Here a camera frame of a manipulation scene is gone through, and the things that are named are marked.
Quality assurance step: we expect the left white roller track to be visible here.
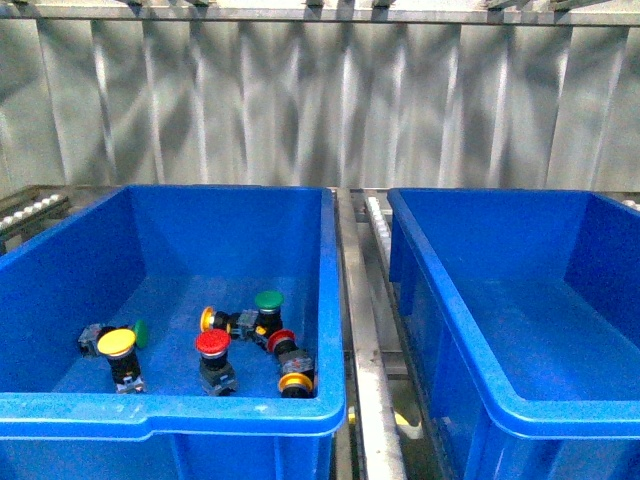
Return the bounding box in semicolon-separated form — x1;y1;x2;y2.
1;194;68;232

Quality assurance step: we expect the blue plastic bin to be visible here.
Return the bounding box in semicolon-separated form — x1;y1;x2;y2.
1;186;345;479
388;188;639;479

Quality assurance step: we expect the lying yellow push button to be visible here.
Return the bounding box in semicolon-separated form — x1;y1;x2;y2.
199;306;258;341

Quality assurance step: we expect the left blue plastic bin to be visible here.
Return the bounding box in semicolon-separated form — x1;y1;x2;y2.
1;186;345;479

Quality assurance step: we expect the corner yellow push button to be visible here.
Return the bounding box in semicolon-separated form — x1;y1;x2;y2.
278;372;314;399

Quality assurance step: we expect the steel divider rail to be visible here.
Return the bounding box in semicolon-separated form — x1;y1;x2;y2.
336;188;406;479

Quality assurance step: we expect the right blue plastic bin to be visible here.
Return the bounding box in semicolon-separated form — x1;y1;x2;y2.
388;188;639;479

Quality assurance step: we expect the upright green push button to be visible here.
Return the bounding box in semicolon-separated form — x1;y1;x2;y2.
254;290;284;347

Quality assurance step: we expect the lying red push button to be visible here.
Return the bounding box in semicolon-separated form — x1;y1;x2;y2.
266;329;315;378

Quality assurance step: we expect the white roller track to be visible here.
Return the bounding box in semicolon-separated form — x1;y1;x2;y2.
365;196;391;268
1;194;68;232

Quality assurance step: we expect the lying green push button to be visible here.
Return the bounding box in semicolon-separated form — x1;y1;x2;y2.
78;319;150;359

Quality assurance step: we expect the red push button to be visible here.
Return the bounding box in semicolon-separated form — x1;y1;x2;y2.
266;329;315;378
195;329;238;397

